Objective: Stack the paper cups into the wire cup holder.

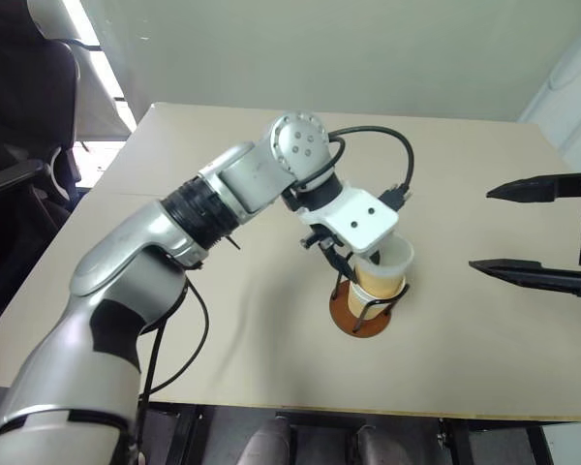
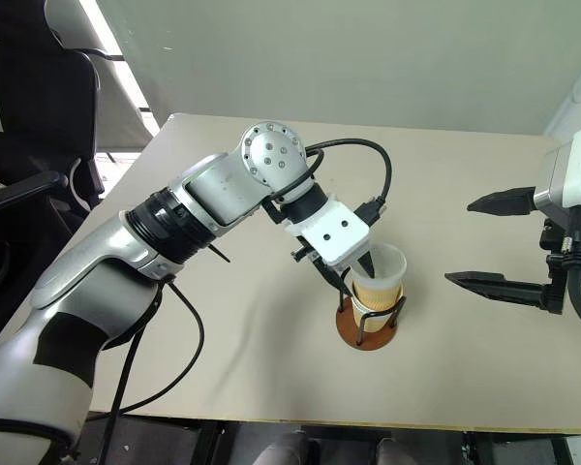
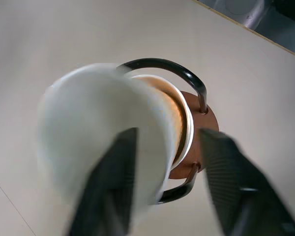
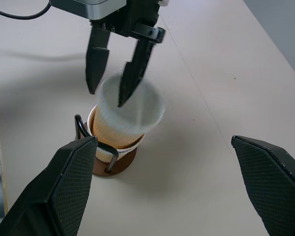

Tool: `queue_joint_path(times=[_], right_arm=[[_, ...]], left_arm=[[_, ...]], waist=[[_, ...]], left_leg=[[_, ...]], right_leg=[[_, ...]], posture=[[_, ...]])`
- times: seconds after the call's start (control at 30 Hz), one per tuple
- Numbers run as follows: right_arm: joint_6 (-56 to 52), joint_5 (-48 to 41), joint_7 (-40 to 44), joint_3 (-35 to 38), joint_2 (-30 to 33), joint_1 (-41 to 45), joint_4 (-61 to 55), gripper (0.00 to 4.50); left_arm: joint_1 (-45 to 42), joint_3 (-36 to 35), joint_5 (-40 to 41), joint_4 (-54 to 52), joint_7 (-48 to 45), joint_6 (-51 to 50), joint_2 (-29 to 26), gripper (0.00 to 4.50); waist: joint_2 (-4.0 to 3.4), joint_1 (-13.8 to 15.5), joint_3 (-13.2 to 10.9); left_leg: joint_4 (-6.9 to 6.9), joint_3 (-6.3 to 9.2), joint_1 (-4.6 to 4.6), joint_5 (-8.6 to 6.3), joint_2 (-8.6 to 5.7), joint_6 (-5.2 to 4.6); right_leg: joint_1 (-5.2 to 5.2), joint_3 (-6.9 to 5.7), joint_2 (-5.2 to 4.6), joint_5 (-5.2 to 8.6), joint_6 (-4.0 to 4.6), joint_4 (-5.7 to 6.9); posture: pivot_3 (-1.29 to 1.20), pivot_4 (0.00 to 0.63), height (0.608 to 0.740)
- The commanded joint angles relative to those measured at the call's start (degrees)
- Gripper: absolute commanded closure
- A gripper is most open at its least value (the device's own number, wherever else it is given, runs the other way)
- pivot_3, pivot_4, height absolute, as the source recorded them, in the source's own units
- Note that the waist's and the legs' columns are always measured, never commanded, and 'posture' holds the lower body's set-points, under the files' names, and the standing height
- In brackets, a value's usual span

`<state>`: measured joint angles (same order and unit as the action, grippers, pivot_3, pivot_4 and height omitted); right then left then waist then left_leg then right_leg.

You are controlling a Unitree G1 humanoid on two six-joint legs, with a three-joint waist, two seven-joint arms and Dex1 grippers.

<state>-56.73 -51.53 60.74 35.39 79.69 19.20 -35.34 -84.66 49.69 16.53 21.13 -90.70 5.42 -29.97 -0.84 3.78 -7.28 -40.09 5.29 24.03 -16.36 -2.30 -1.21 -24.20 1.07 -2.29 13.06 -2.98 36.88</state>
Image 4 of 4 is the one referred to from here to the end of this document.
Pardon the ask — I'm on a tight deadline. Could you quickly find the beige table cover sheet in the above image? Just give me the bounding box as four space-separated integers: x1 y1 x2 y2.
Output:
0 0 295 236

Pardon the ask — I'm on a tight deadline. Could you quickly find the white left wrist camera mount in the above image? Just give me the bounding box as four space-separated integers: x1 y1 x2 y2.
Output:
49 0 169 20

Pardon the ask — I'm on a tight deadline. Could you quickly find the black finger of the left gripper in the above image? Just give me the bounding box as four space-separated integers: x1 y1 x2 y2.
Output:
117 23 167 108
85 28 111 95

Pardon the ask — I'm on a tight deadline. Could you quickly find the tan paper cup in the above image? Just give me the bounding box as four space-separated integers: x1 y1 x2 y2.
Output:
95 73 166 150
88 103 146 163

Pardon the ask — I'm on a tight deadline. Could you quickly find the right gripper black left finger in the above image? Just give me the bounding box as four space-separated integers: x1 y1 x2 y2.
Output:
0 135 99 236

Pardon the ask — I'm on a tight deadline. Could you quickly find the black wire cup holder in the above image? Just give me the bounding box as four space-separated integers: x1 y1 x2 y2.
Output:
74 114 138 177

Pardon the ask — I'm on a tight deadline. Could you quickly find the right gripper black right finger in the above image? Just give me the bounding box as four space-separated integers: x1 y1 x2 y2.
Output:
231 135 295 236

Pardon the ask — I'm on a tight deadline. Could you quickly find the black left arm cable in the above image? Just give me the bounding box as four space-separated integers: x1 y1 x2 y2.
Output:
0 1 51 20

